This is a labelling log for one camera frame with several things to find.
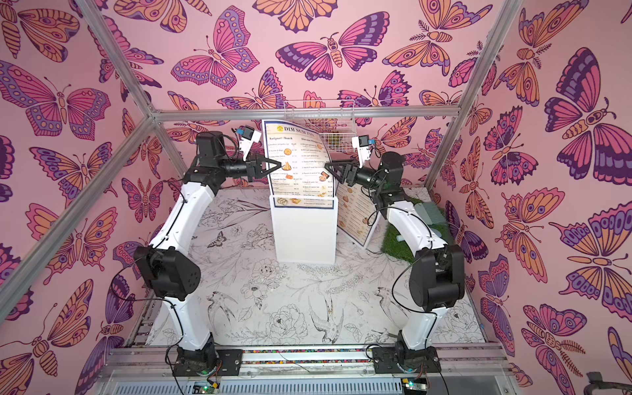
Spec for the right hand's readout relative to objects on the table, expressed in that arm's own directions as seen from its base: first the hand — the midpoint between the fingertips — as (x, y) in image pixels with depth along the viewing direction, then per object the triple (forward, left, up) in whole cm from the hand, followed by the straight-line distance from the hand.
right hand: (333, 164), depth 75 cm
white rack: (-9, +10, -26) cm, 29 cm away
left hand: (-2, +15, +1) cm, 15 cm away
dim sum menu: (0, -9, -23) cm, 25 cm away
